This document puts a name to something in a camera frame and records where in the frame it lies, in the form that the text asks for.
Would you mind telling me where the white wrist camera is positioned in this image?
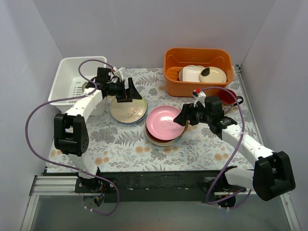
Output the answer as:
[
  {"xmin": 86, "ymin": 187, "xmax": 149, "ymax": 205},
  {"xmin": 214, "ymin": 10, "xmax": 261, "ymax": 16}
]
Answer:
[
  {"xmin": 192, "ymin": 89, "xmax": 206, "ymax": 107},
  {"xmin": 112, "ymin": 67, "xmax": 126, "ymax": 81}
]

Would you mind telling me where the cream green floral plate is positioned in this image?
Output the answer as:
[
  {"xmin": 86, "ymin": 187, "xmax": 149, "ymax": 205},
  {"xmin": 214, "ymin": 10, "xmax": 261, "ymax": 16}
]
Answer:
[{"xmin": 110, "ymin": 97, "xmax": 148, "ymax": 124}]

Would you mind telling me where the white rectangular dish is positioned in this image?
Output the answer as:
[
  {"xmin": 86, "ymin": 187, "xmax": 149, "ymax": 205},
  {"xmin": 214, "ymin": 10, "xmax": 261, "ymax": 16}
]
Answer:
[{"xmin": 181, "ymin": 66, "xmax": 205, "ymax": 83}]

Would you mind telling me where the floral patterned table mat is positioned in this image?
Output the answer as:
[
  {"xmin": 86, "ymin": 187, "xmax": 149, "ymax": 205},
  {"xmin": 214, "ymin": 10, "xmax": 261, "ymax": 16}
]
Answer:
[{"xmin": 46, "ymin": 67, "xmax": 261, "ymax": 173}]

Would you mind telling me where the white plastic bin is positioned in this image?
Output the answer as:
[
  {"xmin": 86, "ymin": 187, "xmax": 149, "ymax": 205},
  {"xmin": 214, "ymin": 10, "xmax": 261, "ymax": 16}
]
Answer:
[{"xmin": 48, "ymin": 56, "xmax": 107, "ymax": 116}]

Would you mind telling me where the red and black mug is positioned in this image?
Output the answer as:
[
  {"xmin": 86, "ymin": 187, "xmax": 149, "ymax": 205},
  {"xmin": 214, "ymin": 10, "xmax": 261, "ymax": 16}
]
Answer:
[{"xmin": 217, "ymin": 89, "xmax": 244, "ymax": 114}]

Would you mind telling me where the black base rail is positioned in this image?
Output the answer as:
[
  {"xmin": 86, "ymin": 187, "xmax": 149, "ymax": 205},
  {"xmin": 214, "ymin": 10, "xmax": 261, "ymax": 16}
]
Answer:
[{"xmin": 74, "ymin": 168, "xmax": 251, "ymax": 203}]

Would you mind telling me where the blue plate under cream plate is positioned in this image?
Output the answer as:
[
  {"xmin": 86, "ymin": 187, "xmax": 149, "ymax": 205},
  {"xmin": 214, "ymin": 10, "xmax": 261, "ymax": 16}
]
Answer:
[{"xmin": 124, "ymin": 108, "xmax": 147, "ymax": 124}]

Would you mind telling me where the orange plastic bin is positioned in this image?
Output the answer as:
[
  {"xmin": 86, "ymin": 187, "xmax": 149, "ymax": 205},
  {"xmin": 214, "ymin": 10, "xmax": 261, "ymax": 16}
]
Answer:
[{"xmin": 164, "ymin": 48, "xmax": 234, "ymax": 97}]

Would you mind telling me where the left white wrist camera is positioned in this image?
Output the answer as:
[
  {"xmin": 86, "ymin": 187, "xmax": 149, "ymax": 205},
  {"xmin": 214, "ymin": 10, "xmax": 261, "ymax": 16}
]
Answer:
[{"xmin": 112, "ymin": 67, "xmax": 126, "ymax": 81}]

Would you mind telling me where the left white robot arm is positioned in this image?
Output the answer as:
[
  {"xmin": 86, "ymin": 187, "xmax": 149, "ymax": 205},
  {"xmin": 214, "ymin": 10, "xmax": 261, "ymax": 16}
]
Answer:
[{"xmin": 54, "ymin": 67, "xmax": 142, "ymax": 193}]

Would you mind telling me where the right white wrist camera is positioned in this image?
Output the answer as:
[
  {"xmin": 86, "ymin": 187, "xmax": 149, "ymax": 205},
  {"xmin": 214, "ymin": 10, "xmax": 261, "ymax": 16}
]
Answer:
[{"xmin": 192, "ymin": 89, "xmax": 206, "ymax": 107}]

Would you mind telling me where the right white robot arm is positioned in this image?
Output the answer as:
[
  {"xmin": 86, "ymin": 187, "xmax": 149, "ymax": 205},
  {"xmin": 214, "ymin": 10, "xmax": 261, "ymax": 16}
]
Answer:
[{"xmin": 173, "ymin": 96, "xmax": 295, "ymax": 201}]

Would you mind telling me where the woven bamboo pattern plate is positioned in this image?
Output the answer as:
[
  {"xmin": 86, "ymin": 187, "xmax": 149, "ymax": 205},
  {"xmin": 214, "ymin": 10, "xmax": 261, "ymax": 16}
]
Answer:
[{"xmin": 181, "ymin": 120, "xmax": 189, "ymax": 136}]

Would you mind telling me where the red-brown scalloped plate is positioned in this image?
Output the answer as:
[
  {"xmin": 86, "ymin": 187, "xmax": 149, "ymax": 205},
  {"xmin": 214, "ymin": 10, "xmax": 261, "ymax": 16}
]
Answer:
[{"xmin": 146, "ymin": 131, "xmax": 181, "ymax": 145}]

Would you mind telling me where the pink round plate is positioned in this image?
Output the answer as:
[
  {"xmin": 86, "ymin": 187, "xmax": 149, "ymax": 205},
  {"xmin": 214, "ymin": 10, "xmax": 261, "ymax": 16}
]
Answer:
[{"xmin": 146, "ymin": 105, "xmax": 185, "ymax": 141}]

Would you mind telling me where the cream plate with black mark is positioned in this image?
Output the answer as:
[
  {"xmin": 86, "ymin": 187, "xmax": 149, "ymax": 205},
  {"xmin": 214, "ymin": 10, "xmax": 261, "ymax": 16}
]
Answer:
[{"xmin": 200, "ymin": 66, "xmax": 227, "ymax": 83}]

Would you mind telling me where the speckled glass oval dish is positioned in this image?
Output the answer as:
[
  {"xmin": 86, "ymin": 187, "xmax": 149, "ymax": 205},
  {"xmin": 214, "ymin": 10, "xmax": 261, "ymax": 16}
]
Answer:
[{"xmin": 82, "ymin": 82, "xmax": 87, "ymax": 91}]

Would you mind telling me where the aluminium frame rail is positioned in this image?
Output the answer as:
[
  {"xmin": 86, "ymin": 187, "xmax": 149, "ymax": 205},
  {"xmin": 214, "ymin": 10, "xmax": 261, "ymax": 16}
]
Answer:
[{"xmin": 234, "ymin": 64, "xmax": 301, "ymax": 231}]

